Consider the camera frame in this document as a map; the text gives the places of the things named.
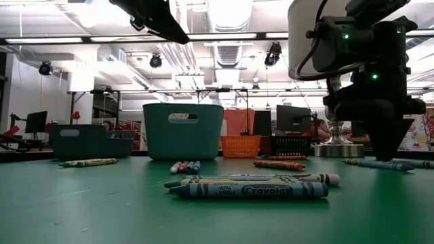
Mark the black upright panel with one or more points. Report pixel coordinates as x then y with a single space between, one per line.
262 122

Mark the black plastic basket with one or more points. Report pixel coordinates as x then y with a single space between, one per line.
288 145

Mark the small black ceiling lamp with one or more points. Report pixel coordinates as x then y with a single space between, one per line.
256 87

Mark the red round object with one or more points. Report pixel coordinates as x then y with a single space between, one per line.
75 115

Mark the tall teal plastic bin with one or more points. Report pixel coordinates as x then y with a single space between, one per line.
183 142

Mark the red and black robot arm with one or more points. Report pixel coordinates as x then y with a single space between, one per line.
10 131

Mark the black background robot arm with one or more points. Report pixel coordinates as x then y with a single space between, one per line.
245 133

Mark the dark shelving unit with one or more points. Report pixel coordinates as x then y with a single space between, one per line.
105 105

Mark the short white crayon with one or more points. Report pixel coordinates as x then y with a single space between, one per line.
175 168

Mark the short blue crayon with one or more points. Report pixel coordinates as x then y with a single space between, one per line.
189 168
196 167

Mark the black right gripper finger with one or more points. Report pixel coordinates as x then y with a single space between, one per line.
379 139
396 139

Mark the large white crayon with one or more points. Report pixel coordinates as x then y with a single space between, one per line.
327 179

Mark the black metal frame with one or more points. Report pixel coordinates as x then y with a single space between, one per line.
223 90

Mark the silver lamp white shade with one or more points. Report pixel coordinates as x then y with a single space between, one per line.
298 34

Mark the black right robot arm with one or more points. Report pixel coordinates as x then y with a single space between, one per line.
373 44

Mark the dark teal stepped bin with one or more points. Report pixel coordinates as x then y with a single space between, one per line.
84 145

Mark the large blue crayon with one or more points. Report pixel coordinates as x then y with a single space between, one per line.
251 190

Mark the black computer monitor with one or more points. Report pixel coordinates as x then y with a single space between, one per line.
36 122
293 118

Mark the orange crayon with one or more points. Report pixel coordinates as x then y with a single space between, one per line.
279 165
286 157

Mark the orange plastic basket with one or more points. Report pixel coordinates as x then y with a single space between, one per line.
240 147

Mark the black ceiling camera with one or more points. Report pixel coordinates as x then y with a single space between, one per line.
273 54
45 68
156 61

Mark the floral patterned cloth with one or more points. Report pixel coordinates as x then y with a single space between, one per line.
422 133

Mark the orange red panel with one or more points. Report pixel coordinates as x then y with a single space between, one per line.
237 120

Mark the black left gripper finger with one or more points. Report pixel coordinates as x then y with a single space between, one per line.
169 32

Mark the person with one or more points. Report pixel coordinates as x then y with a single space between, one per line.
108 125
322 130

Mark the large green crayon yellow wrapper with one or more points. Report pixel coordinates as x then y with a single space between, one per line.
203 182

